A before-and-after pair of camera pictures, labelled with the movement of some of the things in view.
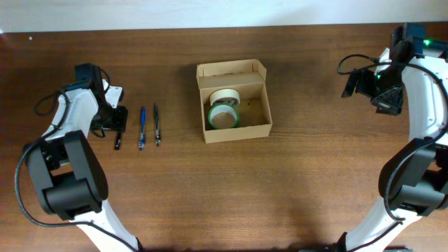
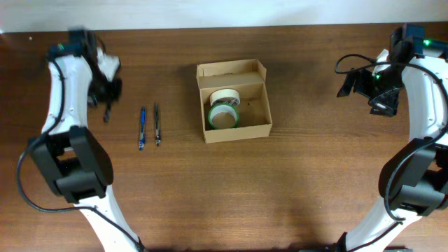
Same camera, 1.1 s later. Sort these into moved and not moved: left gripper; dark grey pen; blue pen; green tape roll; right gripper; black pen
Moved: black pen; left gripper
Not moved: dark grey pen; blue pen; right gripper; green tape roll
